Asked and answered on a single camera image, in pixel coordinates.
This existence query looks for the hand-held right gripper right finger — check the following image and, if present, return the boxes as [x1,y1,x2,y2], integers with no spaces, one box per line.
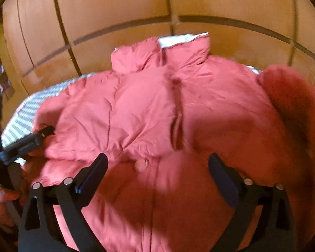
[208,153,298,252]

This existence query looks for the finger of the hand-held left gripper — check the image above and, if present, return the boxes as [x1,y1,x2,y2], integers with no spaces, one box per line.
[0,125,55,166]

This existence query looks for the green checked bed sheet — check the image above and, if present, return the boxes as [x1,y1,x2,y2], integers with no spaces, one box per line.
[1,66,315,164]

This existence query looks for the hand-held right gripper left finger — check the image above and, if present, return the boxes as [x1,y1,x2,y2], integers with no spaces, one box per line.
[18,153,109,252]

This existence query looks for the red puffer jacket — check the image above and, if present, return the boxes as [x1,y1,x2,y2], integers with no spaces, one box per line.
[21,35,315,252]

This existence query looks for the person's left hand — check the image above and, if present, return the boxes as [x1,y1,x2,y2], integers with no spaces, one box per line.
[0,185,21,233]

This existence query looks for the white cloth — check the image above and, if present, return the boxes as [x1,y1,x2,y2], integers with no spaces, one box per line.
[157,32,209,49]

